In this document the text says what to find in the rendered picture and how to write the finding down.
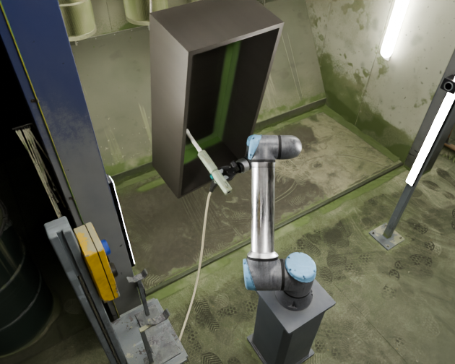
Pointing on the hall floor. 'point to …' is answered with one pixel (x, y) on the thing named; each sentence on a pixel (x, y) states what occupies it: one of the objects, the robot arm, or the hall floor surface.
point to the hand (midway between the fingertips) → (215, 178)
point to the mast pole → (423, 167)
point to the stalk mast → (84, 286)
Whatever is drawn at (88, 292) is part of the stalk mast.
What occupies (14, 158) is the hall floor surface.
